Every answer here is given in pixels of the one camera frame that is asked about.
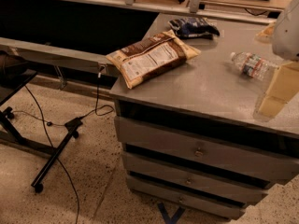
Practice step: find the yellow packet at table edge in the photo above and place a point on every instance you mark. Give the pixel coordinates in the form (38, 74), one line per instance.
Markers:
(266, 34)

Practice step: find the top grey drawer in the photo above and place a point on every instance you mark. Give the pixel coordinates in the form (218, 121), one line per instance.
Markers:
(242, 160)

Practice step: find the grey drawer cabinet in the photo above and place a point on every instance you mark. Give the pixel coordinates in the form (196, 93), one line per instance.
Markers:
(208, 97)

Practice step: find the black rolling stand frame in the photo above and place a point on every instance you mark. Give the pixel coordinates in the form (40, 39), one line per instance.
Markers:
(32, 138)

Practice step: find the brown and cream snack bag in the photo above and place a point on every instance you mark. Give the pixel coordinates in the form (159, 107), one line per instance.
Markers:
(151, 57)

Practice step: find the grey metal counter rail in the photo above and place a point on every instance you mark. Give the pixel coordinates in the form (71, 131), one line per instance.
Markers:
(68, 58)

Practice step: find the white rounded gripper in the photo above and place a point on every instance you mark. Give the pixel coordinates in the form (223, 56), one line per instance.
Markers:
(288, 34)

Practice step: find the grey drawer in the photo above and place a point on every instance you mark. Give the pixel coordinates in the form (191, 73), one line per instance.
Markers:
(185, 199)
(185, 178)
(242, 160)

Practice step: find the clear plastic water bottle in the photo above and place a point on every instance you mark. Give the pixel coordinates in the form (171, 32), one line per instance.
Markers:
(251, 64)

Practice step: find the middle grey drawer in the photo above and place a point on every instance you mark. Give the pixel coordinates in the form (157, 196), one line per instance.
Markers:
(185, 178)

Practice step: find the bottom grey drawer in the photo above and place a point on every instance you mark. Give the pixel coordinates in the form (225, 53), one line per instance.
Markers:
(185, 199)

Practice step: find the dark blue crumpled snack bag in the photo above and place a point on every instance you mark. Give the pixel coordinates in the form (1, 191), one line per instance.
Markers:
(193, 27)

